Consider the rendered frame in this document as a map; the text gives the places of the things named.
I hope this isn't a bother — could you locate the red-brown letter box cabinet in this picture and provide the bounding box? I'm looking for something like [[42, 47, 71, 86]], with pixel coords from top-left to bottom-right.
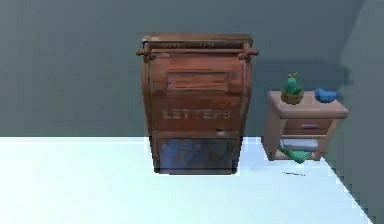
[[135, 33, 260, 176]]

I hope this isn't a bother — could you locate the green potted plant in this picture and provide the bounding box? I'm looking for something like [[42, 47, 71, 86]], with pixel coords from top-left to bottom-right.
[[280, 72, 305, 106]]

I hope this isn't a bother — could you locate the white book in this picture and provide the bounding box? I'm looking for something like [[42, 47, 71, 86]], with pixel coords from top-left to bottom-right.
[[279, 138, 320, 152]]

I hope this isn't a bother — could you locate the green book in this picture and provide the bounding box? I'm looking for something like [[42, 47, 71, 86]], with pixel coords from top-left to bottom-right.
[[278, 146, 313, 165]]

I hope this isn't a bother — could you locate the brown wooden side table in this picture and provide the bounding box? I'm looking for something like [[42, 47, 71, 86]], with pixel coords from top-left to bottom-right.
[[263, 90, 350, 163]]

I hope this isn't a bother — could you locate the blue bowl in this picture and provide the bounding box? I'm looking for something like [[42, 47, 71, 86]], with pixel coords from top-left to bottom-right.
[[314, 87, 339, 104]]

